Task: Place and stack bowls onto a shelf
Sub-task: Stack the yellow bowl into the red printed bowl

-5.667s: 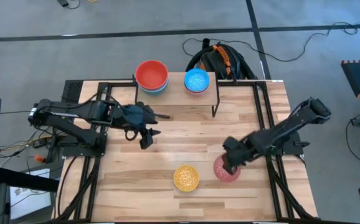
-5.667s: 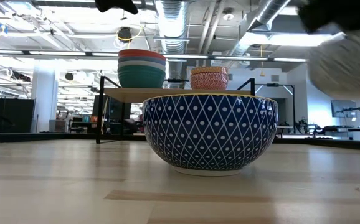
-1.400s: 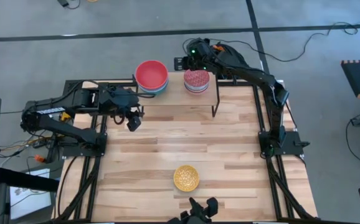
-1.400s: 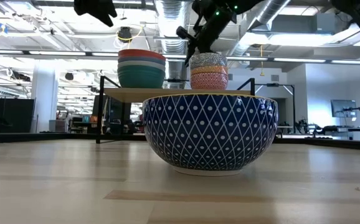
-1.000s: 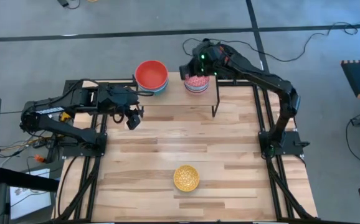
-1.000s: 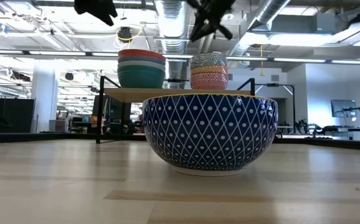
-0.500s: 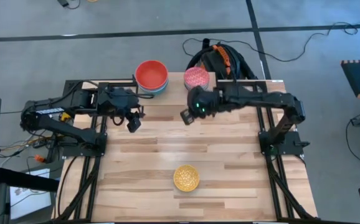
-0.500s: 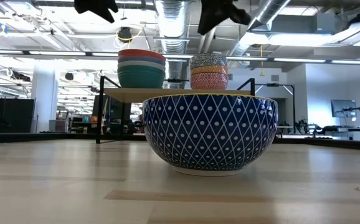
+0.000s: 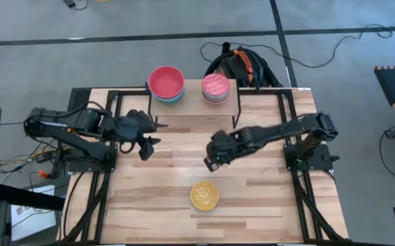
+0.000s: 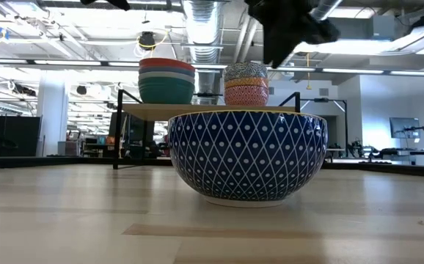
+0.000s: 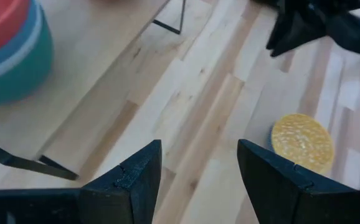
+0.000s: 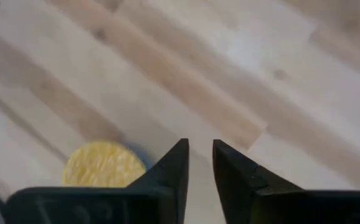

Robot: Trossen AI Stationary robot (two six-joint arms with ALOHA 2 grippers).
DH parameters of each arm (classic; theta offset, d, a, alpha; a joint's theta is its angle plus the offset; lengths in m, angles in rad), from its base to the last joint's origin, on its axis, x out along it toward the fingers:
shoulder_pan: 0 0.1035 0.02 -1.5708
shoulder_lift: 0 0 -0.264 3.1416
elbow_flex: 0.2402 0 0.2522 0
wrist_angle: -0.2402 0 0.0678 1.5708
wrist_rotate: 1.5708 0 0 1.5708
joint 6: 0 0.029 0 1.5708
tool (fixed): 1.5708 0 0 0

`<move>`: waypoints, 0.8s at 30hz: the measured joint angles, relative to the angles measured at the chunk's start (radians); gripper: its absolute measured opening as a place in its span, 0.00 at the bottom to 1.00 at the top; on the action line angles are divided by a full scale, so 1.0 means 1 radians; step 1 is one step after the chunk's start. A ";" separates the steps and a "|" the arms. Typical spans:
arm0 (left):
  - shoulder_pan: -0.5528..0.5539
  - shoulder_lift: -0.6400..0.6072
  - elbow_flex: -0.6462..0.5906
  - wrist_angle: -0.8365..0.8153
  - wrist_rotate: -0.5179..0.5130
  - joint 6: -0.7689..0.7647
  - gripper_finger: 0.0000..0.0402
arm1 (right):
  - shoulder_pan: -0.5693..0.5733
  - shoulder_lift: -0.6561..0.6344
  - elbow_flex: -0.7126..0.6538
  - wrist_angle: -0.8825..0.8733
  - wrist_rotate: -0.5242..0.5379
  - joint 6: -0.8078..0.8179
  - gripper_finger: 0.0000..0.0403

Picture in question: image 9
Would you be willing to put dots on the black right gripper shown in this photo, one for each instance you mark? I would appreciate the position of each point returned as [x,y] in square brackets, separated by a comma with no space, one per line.
[226,147]

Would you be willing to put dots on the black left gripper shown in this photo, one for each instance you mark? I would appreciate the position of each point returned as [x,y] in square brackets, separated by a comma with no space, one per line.
[129,128]

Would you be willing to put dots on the white bowl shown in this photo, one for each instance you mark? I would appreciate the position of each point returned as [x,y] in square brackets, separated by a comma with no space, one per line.
[177,98]

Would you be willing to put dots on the red bowl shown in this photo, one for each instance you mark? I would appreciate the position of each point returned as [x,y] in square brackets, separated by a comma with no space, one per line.
[166,81]

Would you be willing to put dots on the small light blue bowl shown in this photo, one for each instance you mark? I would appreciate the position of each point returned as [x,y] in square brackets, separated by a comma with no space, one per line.
[216,98]

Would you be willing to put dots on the pink patterned bowl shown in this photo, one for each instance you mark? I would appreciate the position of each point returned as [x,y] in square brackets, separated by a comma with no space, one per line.
[215,83]

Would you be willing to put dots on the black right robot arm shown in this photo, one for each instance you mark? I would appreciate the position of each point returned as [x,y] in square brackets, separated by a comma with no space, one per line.
[279,131]

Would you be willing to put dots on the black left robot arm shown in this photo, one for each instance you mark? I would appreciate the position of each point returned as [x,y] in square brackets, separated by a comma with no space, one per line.
[64,131]

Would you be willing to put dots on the wooden shelf with black legs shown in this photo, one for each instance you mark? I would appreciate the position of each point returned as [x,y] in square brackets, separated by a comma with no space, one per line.
[194,107]

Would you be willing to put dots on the yellow patterned bowl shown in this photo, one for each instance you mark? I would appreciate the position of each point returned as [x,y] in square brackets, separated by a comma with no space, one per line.
[204,195]

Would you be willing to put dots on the black perforated box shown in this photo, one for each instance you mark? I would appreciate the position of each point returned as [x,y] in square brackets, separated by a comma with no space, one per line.
[79,97]

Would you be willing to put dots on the black orange vacuum cleaner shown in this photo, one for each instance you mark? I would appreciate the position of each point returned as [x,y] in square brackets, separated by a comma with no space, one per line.
[243,66]

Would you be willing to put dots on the orange connector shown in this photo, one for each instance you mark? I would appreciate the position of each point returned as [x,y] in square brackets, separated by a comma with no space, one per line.
[43,174]

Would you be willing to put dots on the black beam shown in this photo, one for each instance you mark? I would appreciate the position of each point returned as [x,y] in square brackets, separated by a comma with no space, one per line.
[26,198]

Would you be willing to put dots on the white paper sheet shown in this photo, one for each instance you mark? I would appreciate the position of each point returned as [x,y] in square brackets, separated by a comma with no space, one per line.
[30,222]

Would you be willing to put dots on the black power adapter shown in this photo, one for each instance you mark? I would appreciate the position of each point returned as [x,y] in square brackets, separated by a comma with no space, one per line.
[69,2]

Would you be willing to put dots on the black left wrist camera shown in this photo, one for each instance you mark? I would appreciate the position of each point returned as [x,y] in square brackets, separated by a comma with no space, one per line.
[146,152]

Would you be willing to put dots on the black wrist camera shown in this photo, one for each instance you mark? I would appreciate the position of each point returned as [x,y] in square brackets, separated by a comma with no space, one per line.
[146,152]
[222,135]

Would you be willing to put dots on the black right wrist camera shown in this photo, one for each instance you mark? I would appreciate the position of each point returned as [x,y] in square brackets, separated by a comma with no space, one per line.
[222,135]

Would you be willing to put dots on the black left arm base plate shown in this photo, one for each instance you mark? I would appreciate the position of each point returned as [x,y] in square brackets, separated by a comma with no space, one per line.
[81,166]

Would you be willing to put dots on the black aluminium frame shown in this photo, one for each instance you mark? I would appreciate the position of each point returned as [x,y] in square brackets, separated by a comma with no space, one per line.
[269,91]

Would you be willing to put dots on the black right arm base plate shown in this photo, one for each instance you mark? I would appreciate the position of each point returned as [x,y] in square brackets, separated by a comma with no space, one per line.
[320,163]

